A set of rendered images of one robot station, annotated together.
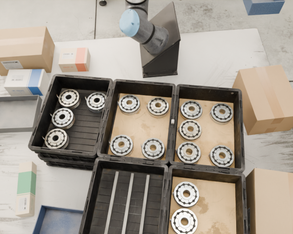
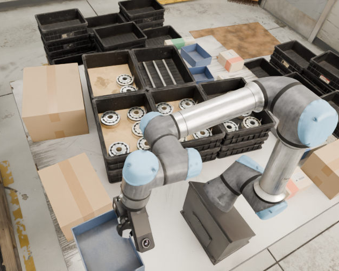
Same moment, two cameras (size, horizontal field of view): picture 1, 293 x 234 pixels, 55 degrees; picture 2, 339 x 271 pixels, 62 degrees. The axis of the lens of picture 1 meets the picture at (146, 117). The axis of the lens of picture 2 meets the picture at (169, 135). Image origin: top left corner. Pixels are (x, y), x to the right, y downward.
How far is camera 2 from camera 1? 1.56 m
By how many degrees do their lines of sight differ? 65
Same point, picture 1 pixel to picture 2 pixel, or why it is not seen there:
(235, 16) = not seen: outside the picture
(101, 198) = (181, 81)
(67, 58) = (296, 173)
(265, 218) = (74, 85)
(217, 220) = (104, 88)
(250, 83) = (96, 188)
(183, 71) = (175, 219)
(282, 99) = (59, 180)
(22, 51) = (332, 149)
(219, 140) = (114, 133)
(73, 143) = not seen: hidden behind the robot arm
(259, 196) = (79, 94)
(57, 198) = not seen: hidden behind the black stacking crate
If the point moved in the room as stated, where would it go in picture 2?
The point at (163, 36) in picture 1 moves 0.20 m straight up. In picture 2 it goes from (209, 186) to (220, 158)
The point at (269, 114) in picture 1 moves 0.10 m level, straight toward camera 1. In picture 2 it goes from (72, 160) to (82, 144)
